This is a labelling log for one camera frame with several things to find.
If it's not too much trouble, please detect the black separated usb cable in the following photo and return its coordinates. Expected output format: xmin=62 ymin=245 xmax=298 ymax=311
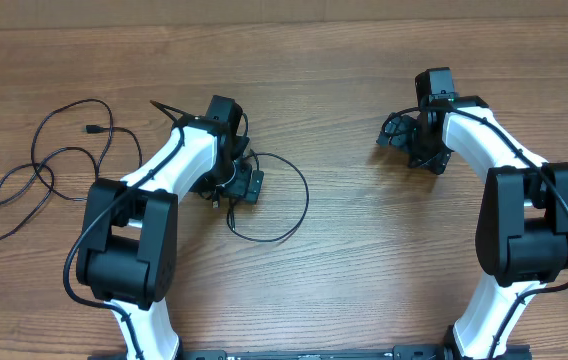
xmin=0 ymin=145 xmax=107 ymax=251

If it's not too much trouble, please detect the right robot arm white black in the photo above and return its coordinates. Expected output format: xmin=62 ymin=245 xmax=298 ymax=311
xmin=377 ymin=67 xmax=568 ymax=359

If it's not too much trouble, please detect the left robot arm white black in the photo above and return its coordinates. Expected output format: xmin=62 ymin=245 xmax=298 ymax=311
xmin=64 ymin=95 xmax=263 ymax=359

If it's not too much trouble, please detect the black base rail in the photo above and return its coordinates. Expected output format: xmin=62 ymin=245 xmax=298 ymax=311
xmin=87 ymin=343 xmax=533 ymax=360

